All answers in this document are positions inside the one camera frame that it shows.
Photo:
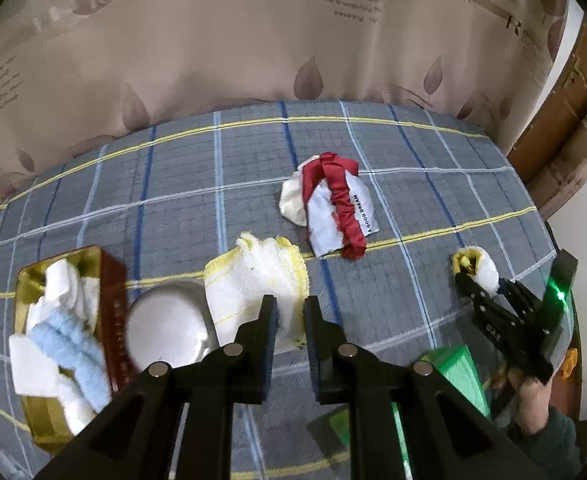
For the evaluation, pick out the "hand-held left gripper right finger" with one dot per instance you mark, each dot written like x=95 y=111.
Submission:
x=313 y=330

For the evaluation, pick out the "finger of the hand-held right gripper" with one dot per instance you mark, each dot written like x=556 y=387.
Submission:
x=523 y=300
x=488 y=315

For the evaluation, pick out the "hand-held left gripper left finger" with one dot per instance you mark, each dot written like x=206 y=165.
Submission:
x=268 y=330

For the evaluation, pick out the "small yellow and white cloth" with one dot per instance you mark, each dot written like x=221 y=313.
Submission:
x=486 y=272

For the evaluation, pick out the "white towel with yellow edge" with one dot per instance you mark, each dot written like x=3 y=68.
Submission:
x=243 y=280

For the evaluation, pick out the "gold tin with red rim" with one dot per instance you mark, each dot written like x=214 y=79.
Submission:
x=112 y=310

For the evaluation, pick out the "person's right forearm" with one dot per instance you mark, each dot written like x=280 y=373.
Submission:
x=553 y=447

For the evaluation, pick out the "person's right hand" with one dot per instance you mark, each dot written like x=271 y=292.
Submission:
x=533 y=402

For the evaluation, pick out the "small yellow object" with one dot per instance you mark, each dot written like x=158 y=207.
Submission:
x=569 y=362

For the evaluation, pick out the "green plastic package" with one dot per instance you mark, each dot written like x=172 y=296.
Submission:
x=456 y=375

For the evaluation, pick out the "metal bowl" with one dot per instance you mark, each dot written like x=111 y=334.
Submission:
x=168 y=325

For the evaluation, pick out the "red and white cloth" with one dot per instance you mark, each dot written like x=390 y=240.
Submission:
x=338 y=195

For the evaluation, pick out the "grey plaid bedsheet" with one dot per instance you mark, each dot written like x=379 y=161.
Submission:
x=173 y=200

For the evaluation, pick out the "blue fluffy cloth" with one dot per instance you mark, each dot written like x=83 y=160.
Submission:
x=73 y=355

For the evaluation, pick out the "beige printed curtain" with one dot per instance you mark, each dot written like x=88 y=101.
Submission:
x=223 y=60

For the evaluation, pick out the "wooden frame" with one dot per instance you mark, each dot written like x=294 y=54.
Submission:
x=573 y=135

